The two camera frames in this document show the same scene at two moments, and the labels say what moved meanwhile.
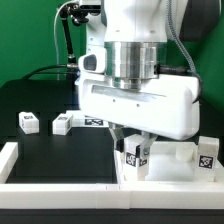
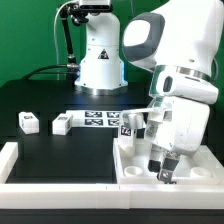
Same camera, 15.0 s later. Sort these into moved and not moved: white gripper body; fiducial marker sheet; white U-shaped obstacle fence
Moved: white gripper body
Not moved: white U-shaped obstacle fence; fiducial marker sheet
